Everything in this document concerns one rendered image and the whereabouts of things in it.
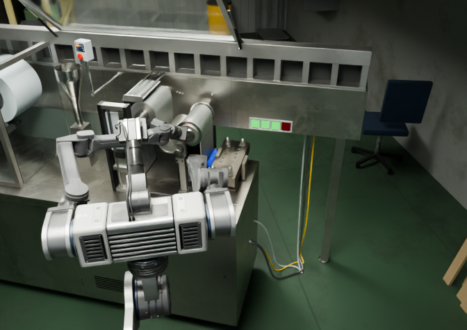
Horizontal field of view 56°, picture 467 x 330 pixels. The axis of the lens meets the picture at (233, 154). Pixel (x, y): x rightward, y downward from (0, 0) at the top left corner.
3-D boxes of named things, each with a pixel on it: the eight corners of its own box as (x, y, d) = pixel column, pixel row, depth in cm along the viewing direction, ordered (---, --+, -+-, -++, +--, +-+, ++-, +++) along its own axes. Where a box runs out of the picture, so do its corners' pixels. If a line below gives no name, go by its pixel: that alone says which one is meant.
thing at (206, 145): (201, 170, 243) (199, 142, 233) (212, 149, 262) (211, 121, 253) (202, 170, 243) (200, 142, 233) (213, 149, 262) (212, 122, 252)
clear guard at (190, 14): (3, -17, 209) (3, -18, 209) (62, 28, 258) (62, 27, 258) (214, -8, 188) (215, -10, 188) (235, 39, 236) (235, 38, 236)
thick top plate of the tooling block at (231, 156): (206, 183, 241) (206, 174, 238) (224, 147, 274) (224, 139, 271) (234, 187, 238) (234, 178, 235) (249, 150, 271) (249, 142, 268)
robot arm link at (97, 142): (78, 160, 183) (78, 137, 177) (74, 152, 187) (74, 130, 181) (169, 147, 207) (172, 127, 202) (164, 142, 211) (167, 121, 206)
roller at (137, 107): (133, 125, 238) (129, 101, 231) (151, 105, 259) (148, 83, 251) (156, 127, 235) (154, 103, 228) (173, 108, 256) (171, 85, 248)
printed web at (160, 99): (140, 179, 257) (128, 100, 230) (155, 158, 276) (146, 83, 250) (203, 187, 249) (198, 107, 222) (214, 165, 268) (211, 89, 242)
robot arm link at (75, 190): (52, 152, 183) (53, 131, 178) (86, 151, 189) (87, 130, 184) (65, 219, 149) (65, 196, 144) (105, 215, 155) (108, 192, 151)
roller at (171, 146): (159, 152, 242) (156, 133, 236) (174, 130, 263) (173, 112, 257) (179, 155, 240) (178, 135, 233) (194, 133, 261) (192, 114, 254)
